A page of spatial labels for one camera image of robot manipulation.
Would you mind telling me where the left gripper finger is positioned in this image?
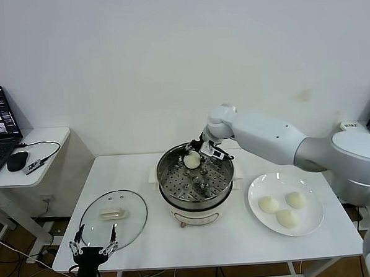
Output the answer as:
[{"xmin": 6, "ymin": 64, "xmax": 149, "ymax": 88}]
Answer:
[
  {"xmin": 68, "ymin": 224, "xmax": 87, "ymax": 256},
  {"xmin": 98, "ymin": 224, "xmax": 120, "ymax": 257}
]

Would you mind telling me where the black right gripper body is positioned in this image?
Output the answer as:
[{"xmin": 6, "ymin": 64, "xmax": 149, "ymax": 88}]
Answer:
[{"xmin": 194, "ymin": 131, "xmax": 211, "ymax": 149}]

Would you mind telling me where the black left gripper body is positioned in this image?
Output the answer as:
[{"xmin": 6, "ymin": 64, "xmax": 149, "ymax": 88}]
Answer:
[{"xmin": 71, "ymin": 245, "xmax": 104, "ymax": 277}]

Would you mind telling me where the white steamed baozi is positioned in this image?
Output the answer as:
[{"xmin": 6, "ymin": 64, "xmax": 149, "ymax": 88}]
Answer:
[
  {"xmin": 284, "ymin": 191, "xmax": 309, "ymax": 209},
  {"xmin": 257, "ymin": 196, "xmax": 280, "ymax": 215},
  {"xmin": 181, "ymin": 152, "xmax": 203, "ymax": 170},
  {"xmin": 275, "ymin": 209, "xmax": 299, "ymax": 231}
]

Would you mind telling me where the glass lid with cream handle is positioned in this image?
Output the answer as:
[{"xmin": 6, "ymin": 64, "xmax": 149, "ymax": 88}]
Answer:
[{"xmin": 77, "ymin": 188, "xmax": 151, "ymax": 253}]

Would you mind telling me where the perforated steel steamer basket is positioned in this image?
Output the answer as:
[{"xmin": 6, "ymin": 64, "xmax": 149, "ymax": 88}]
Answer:
[{"xmin": 145, "ymin": 139, "xmax": 247, "ymax": 206}]

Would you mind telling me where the cream electric cooker pot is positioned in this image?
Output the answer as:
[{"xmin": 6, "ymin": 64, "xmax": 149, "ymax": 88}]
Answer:
[{"xmin": 147, "ymin": 168, "xmax": 247, "ymax": 232}]

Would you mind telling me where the grey usb hub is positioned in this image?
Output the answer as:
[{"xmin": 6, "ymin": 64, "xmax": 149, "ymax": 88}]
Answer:
[{"xmin": 24, "ymin": 159, "xmax": 47, "ymax": 176}]

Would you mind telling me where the black computer mouse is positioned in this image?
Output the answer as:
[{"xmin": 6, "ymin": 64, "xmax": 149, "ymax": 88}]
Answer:
[{"xmin": 6, "ymin": 151, "xmax": 30, "ymax": 173}]

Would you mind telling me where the white side table with mouse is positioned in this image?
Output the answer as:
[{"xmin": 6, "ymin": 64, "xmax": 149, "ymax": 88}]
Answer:
[{"xmin": 0, "ymin": 126, "xmax": 79, "ymax": 266}]

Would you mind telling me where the white round plate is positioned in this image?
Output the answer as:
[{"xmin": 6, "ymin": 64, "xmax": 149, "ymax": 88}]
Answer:
[{"xmin": 246, "ymin": 170, "xmax": 326, "ymax": 239}]

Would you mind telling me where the white side table with label box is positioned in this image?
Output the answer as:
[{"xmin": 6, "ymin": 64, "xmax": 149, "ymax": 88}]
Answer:
[{"xmin": 337, "ymin": 120, "xmax": 370, "ymax": 137}]

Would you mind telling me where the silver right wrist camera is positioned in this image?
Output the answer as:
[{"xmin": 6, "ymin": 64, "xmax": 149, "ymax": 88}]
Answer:
[{"xmin": 200, "ymin": 139, "xmax": 229, "ymax": 162}]

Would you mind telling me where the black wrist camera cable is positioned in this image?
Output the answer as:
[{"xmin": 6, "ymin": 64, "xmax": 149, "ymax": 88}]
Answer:
[{"xmin": 216, "ymin": 141, "xmax": 236, "ymax": 162}]

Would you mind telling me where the white floor cable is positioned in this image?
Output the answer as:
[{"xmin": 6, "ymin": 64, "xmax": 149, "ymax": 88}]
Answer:
[{"xmin": 0, "ymin": 229, "xmax": 78, "ymax": 277}]

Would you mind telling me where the black usb hub cable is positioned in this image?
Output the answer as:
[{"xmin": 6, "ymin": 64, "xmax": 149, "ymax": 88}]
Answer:
[{"xmin": 17, "ymin": 140, "xmax": 63, "ymax": 163}]

